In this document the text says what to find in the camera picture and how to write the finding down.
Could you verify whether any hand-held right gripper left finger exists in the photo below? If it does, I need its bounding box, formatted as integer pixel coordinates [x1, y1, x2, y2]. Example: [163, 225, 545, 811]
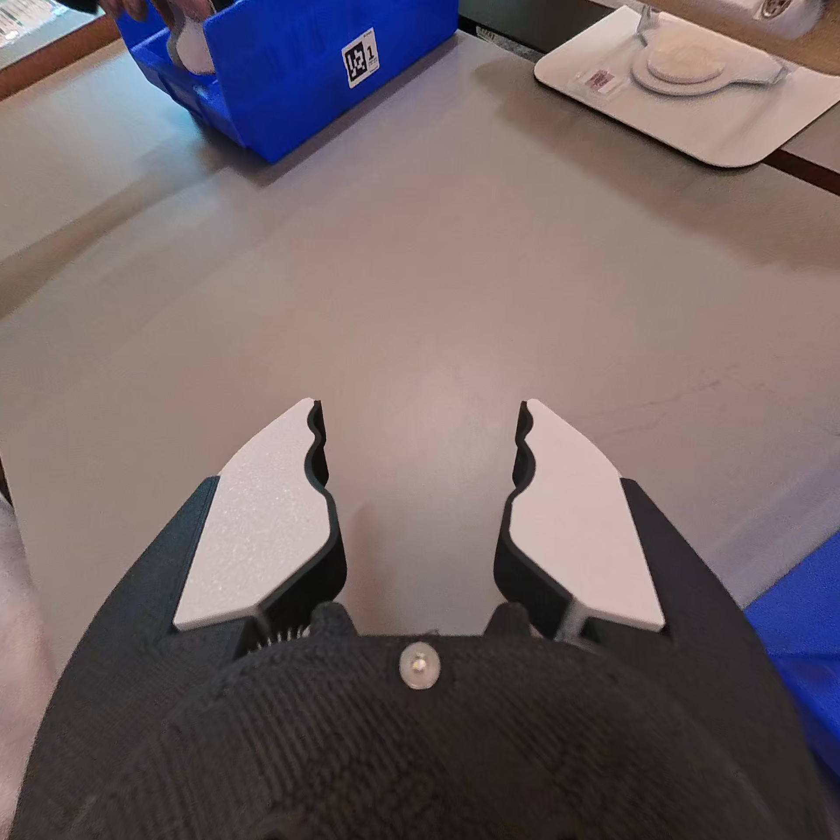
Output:
[172, 398, 347, 633]

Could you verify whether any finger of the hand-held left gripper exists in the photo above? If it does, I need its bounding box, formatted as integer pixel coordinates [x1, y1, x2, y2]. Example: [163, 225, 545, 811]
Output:
[166, 12, 219, 77]

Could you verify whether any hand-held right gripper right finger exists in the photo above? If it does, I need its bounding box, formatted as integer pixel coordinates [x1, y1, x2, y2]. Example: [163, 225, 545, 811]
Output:
[493, 398, 666, 643]

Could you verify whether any blue plastic bin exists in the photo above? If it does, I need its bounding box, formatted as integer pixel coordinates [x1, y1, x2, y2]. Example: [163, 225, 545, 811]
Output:
[115, 0, 460, 164]
[743, 545, 840, 775]

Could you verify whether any person's left hand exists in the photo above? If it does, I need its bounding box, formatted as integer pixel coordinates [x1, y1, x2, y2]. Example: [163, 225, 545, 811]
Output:
[101, 0, 179, 28]

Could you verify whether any white printed sheet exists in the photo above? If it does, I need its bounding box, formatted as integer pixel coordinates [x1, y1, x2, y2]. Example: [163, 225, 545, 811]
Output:
[0, 0, 99, 65]

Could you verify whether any white stand base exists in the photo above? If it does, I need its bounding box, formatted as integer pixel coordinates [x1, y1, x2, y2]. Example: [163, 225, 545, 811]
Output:
[533, 5, 840, 168]

